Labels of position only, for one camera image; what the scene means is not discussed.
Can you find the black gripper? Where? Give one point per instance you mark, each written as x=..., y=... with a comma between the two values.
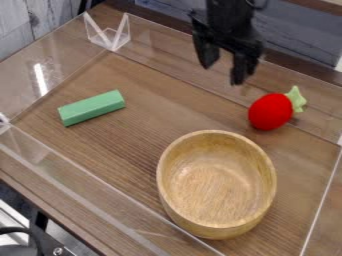
x=222, y=26

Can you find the red plush strawberry toy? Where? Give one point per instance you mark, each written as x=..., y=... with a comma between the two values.
x=273, y=110

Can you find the wooden bowl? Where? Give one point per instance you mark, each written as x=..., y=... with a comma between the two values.
x=217, y=183

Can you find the green rectangular block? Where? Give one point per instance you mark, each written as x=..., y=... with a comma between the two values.
x=91, y=107

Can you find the clear acrylic corner bracket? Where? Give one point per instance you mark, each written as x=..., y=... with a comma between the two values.
x=108, y=38

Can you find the clear acrylic tray wall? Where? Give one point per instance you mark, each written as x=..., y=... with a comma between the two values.
x=90, y=177

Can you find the black metal table frame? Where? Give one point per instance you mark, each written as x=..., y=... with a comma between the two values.
x=51, y=246

